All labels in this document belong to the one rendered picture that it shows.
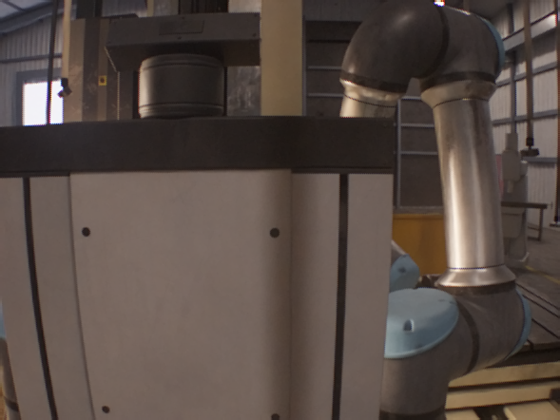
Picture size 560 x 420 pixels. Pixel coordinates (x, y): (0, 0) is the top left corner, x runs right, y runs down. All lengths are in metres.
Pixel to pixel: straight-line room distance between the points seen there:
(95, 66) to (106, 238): 2.33
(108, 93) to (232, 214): 2.29
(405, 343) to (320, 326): 0.19
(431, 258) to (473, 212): 3.82
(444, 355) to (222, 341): 0.29
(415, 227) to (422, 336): 3.83
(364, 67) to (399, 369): 0.38
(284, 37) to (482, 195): 1.95
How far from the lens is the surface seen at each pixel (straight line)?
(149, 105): 0.35
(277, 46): 2.44
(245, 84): 2.40
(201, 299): 0.36
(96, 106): 2.63
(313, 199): 0.34
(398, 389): 0.56
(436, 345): 0.54
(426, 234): 4.38
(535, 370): 2.06
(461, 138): 0.63
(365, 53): 0.59
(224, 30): 0.37
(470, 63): 0.65
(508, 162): 7.55
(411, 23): 0.60
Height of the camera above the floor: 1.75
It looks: 6 degrees down
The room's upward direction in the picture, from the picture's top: straight up
